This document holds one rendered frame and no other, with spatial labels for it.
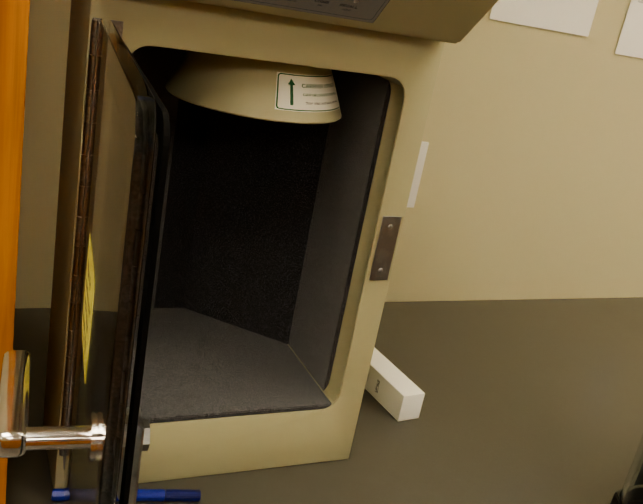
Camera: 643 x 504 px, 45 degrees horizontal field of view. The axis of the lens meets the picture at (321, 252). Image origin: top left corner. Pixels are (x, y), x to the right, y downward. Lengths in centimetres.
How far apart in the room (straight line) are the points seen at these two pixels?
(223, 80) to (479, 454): 55
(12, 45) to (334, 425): 53
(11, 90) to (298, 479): 51
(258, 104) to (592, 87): 88
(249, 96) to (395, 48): 14
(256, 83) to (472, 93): 67
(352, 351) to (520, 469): 28
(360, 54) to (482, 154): 68
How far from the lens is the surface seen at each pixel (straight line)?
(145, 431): 44
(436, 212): 135
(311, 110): 72
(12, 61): 55
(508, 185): 142
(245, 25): 67
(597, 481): 103
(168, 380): 85
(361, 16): 67
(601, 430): 114
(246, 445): 84
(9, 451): 43
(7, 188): 57
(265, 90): 71
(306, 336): 91
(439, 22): 70
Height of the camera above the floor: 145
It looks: 20 degrees down
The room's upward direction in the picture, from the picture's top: 11 degrees clockwise
